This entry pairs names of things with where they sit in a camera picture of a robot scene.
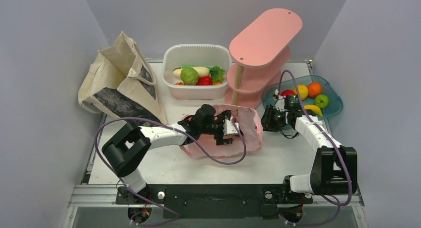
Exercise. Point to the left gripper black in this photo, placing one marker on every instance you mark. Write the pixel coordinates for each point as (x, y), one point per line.
(219, 138)

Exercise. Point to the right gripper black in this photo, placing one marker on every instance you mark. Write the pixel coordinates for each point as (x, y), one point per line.
(267, 124)

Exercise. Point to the white radish with leaves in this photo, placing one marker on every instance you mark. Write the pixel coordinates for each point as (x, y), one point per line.
(215, 72)

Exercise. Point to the pink three-tier shelf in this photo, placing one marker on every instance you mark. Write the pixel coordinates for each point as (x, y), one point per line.
(259, 53)

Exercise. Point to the beige canvas tote bag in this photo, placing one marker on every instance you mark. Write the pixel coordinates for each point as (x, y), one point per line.
(121, 83)

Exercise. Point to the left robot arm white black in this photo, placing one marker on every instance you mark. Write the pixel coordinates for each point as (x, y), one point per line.
(127, 148)

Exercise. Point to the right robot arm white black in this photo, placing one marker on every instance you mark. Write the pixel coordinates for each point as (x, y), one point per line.
(334, 170)

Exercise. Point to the red apple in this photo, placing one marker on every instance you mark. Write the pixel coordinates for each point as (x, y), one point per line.
(287, 92)

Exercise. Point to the yellow lemon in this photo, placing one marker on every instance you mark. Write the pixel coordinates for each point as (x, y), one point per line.
(302, 91)

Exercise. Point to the yellow banana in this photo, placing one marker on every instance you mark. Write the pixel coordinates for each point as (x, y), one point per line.
(314, 108)

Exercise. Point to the red bell pepper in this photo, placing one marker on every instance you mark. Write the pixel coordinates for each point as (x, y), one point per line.
(204, 81)

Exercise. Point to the teal plastic tray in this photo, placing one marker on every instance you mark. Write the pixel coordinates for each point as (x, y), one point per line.
(334, 106)

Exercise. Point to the orange fruit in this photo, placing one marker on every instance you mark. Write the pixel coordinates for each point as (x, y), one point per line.
(314, 89)

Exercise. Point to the green apple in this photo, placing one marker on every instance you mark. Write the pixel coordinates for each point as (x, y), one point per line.
(322, 101)

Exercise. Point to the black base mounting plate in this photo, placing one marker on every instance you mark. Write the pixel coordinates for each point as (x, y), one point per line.
(225, 201)

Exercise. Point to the white plastic tub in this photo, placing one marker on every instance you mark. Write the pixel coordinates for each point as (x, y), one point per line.
(208, 55)

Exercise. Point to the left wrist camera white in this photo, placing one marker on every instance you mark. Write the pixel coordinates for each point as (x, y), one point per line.
(230, 128)

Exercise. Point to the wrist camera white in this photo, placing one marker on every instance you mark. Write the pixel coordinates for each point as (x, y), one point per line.
(230, 128)
(278, 101)

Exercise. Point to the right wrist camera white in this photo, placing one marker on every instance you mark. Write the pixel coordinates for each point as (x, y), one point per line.
(278, 101)

